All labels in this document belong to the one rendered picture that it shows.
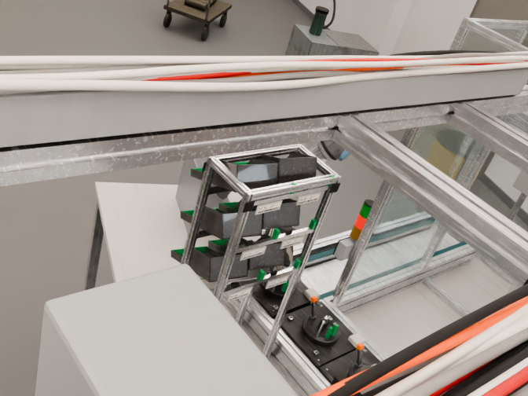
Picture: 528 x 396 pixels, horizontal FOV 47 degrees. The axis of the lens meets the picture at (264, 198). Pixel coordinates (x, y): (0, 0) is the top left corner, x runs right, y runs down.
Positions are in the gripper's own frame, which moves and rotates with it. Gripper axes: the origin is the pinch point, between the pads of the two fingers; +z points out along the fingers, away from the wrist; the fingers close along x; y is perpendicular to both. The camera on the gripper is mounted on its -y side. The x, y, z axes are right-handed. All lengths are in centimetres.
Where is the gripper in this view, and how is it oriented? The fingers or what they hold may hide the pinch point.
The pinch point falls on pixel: (285, 267)
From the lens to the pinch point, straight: 232.1
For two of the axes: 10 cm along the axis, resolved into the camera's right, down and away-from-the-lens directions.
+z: 1.8, 9.8, 0.3
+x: -7.5, 1.6, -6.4
